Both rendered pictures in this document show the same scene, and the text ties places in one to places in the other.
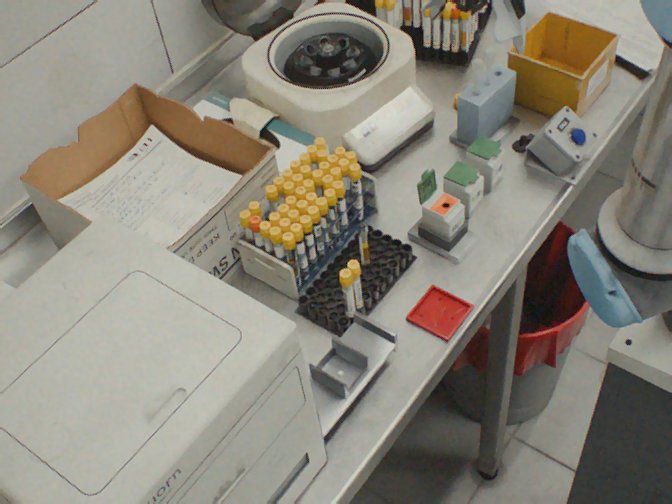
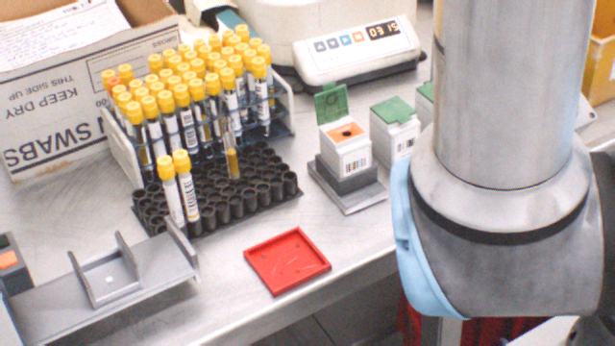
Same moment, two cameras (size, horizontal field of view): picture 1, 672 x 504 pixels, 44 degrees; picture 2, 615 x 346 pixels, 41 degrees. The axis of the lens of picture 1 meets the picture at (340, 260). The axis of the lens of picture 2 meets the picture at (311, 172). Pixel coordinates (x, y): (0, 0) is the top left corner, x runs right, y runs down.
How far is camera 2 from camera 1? 50 cm
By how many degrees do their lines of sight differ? 17
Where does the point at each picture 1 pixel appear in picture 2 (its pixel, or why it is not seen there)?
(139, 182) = (57, 32)
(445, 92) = not seen: hidden behind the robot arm
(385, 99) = (359, 18)
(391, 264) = (262, 188)
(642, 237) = (446, 156)
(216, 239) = (72, 95)
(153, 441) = not seen: outside the picture
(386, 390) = (164, 326)
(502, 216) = not seen: hidden behind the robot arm
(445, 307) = (298, 257)
